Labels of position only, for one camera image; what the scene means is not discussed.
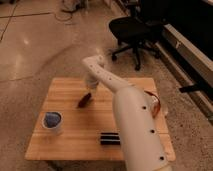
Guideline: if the dark red pepper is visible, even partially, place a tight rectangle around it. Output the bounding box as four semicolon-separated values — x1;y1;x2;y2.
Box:
78;93;92;108

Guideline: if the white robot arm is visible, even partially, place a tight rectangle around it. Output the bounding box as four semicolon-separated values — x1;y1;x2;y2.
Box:
82;55;173;171

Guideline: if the wooden table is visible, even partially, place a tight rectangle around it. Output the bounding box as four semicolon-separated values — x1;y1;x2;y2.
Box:
24;77;177;171

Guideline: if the blue cloth ball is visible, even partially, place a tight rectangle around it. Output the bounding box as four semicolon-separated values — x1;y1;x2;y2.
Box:
45;113;61;128

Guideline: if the white cup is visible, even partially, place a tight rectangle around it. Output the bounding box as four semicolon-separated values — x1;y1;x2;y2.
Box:
42;111;62;135

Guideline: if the black striped rectangular block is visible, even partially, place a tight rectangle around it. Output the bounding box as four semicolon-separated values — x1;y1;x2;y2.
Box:
100;133;120;145

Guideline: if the black office chair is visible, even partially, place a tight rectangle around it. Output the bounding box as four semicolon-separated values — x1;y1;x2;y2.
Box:
109;0;170;71

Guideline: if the long white-edged bench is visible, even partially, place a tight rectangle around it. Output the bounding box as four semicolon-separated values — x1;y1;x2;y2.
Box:
156;0;213;118

